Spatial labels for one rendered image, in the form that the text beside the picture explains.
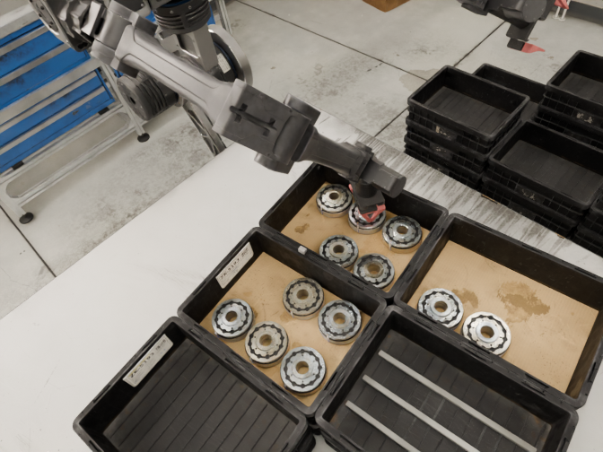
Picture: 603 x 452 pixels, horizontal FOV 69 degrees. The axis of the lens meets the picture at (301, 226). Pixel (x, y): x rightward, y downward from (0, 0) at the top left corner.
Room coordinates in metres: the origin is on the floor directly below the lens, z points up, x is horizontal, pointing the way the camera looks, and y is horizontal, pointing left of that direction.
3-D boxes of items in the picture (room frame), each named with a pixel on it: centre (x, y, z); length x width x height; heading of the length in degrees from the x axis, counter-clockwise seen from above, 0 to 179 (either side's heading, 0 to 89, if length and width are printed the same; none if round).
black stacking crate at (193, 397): (0.25, 0.30, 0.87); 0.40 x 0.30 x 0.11; 44
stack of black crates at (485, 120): (1.39, -0.78, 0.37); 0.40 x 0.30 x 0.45; 37
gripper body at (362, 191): (0.71, -0.18, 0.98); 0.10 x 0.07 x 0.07; 3
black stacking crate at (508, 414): (0.16, -0.19, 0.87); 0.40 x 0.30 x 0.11; 44
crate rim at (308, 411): (0.45, 0.09, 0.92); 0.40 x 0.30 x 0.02; 44
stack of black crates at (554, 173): (1.07, -1.02, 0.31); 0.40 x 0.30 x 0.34; 37
